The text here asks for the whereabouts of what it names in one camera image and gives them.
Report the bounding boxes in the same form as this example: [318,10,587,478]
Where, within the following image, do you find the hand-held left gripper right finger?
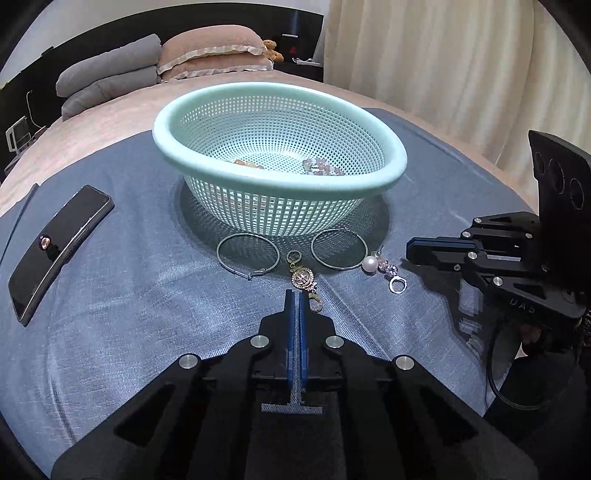
[299,291,539,480]

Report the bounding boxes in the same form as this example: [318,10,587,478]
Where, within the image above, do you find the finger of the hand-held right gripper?
[412,212,542,252]
[406,237,548,289]

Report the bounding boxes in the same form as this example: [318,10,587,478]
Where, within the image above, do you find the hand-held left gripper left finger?
[51,290,298,480]

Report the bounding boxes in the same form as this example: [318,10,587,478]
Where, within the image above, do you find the gold round pendant earring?
[286,250,324,313]

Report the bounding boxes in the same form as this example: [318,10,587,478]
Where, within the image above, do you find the mint green plastic basket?
[152,82,408,238]

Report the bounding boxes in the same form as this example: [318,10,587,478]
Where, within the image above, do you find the person's right hand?
[519,323,575,357]

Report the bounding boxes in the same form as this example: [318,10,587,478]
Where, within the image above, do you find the silver hoop earring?
[311,229,376,271]
[216,233,281,279]

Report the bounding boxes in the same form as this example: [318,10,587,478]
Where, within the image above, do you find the pearl crystal drop earring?
[362,248,408,295]

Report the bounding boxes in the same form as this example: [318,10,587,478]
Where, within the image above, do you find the cream curtain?
[322,0,591,221]

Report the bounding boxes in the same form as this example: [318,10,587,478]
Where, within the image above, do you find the blue cloth mat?
[0,108,542,477]

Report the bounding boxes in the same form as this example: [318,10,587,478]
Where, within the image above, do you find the dark nightstand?
[271,58,325,84]

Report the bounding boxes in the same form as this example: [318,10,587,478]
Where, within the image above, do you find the black smartphone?
[8,185,115,328]

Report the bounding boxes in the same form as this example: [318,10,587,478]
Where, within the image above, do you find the pink bed sheet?
[0,65,539,222]

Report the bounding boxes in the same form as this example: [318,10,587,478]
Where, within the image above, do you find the pink ruffled pillow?
[156,22,274,83]

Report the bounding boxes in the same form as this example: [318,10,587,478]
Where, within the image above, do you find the grey folded pillow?
[55,34,162,120]

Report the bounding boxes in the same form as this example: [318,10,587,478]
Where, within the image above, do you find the white bedside device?
[4,116,34,154]

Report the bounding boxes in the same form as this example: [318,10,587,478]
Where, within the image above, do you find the black headboard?
[0,0,325,183]

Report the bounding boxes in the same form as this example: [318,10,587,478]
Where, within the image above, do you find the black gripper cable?
[486,323,551,409]

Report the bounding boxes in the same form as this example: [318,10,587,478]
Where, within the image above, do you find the pink purple bead bracelet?
[302,158,346,177]

